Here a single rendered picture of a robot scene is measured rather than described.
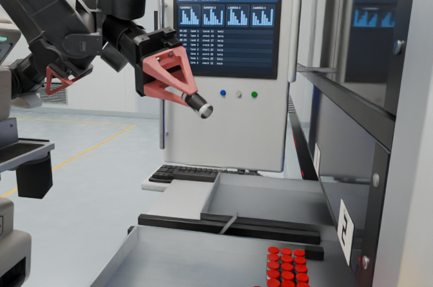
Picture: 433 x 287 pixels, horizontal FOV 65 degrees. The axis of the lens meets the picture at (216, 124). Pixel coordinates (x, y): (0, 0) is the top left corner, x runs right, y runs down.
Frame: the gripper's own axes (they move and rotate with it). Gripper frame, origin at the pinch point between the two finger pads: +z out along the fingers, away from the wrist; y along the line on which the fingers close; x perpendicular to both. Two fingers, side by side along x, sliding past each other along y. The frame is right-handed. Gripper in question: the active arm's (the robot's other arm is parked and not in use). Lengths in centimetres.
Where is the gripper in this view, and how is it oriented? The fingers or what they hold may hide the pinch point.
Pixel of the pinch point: (189, 95)
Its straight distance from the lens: 47.8
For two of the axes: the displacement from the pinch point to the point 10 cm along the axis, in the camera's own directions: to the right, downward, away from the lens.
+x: 7.5, -4.1, 5.2
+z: 6.5, 6.2, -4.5
